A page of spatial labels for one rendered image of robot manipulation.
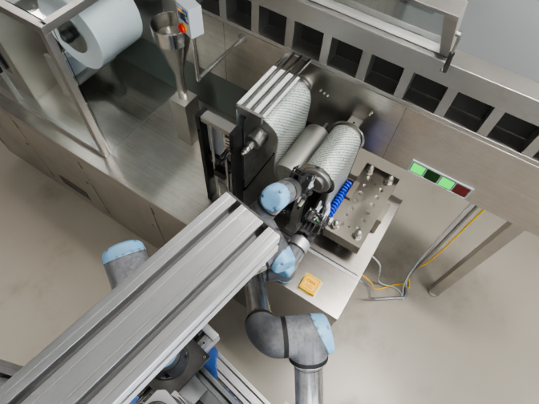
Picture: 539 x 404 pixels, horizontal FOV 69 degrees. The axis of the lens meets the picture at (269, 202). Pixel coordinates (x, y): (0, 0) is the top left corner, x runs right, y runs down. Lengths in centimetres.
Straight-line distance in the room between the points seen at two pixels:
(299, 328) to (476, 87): 90
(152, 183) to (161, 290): 148
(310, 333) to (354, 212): 68
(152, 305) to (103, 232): 246
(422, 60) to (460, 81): 13
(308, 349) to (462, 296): 187
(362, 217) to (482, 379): 146
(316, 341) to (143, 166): 120
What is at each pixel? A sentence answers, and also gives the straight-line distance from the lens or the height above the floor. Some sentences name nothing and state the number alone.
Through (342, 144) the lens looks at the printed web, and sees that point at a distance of 151.
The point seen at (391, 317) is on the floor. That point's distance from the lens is 268.
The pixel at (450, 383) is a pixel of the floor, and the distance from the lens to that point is 272.
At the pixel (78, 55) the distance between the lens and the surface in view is 173.
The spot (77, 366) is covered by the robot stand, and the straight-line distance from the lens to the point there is 45.
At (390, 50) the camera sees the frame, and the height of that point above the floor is 162.
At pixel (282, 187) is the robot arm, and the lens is 112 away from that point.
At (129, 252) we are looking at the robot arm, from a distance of 112.
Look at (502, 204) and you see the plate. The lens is 172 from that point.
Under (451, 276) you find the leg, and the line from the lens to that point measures 255.
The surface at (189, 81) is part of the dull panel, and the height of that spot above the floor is 100.
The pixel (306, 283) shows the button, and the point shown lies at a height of 92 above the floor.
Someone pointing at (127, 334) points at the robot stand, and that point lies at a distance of 44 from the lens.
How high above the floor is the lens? 245
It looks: 59 degrees down
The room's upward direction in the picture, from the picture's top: 5 degrees clockwise
